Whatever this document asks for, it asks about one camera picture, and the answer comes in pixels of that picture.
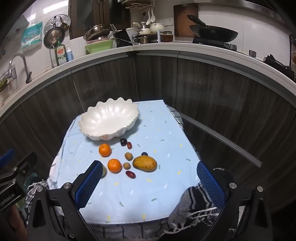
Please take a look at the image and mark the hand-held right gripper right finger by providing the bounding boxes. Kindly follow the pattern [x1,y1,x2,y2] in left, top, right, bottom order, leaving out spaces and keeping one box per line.
[196,161,273,241]

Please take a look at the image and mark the wooden cutting board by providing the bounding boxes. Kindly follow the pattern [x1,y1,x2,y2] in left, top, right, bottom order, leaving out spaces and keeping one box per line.
[173,4,199,37]

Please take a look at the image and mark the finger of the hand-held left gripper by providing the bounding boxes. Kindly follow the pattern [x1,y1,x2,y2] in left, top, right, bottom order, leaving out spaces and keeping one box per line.
[0,149,15,164]
[14,152,38,176]

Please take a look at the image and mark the orange tangerine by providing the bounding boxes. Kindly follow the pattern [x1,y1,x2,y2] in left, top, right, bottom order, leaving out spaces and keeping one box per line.
[107,159,122,173]
[99,143,112,157]

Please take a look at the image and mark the light blue patterned tablecloth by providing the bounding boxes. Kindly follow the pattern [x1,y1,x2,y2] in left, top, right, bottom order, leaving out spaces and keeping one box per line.
[48,100,201,224]

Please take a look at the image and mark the dark wall cupboard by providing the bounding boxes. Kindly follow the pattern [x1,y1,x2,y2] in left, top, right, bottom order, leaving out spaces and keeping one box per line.
[69,0,131,40]

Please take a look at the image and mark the chrome faucet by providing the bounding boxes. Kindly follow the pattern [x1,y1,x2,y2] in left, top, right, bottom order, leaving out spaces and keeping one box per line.
[9,53,32,84]

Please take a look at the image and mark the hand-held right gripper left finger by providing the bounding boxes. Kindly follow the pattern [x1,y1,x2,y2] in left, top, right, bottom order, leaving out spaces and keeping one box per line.
[27,160,104,241]

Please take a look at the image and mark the stacked metal bowls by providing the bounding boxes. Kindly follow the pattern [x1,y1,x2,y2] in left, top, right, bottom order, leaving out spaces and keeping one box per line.
[83,24,111,42]

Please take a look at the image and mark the white kitchen countertop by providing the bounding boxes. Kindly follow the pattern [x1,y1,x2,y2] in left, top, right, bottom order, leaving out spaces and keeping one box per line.
[0,43,296,112]

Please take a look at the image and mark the grey striped fringed blanket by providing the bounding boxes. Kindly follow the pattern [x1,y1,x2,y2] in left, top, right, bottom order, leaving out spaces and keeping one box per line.
[24,105,232,241]

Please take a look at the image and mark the white teapot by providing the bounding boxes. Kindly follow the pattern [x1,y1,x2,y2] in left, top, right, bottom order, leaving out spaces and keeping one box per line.
[150,22,165,33]

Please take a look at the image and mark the steel cooking pot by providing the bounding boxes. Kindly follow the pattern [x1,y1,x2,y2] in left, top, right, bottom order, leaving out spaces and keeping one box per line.
[133,35,151,44]

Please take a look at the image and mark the dark wood kitchen cabinet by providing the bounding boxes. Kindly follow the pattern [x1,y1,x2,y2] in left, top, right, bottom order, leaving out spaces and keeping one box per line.
[0,52,296,214]

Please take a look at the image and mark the round metal steamer rack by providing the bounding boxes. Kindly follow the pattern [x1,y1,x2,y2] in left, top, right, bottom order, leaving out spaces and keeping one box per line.
[44,14,71,33]

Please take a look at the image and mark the green dish soap bottle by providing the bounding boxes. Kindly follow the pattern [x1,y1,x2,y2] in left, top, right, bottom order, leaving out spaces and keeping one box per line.
[55,40,67,66]

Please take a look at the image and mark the hanging metal pan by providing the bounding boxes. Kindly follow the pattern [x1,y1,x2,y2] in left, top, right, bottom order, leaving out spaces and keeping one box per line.
[43,27,63,49]

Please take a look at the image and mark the yellow mango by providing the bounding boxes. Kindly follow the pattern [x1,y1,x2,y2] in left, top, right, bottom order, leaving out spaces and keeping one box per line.
[132,155,158,172]

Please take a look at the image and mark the plastic packet of cloths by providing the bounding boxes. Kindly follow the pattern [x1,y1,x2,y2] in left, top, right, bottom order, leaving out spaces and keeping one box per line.
[21,21,43,49]

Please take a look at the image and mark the black wok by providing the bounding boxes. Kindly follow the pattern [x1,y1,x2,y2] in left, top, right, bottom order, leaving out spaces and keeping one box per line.
[187,14,238,43]

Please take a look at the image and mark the white scalloped bowl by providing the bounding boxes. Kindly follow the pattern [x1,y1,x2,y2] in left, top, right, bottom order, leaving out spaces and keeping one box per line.
[78,97,140,141]

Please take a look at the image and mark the green plastic basin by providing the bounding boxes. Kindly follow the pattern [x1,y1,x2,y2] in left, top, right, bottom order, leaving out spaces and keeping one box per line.
[84,39,116,55]

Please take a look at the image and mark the blue soap dispenser bottle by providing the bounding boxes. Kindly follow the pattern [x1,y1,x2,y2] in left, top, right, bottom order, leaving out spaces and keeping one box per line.
[65,44,74,62]

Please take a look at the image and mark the grey metal bar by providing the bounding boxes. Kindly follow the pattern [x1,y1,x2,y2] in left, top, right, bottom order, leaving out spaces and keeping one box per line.
[179,112,263,168]

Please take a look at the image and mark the black wire sink basket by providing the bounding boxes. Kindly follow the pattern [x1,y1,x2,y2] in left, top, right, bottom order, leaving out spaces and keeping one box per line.
[0,65,16,92]

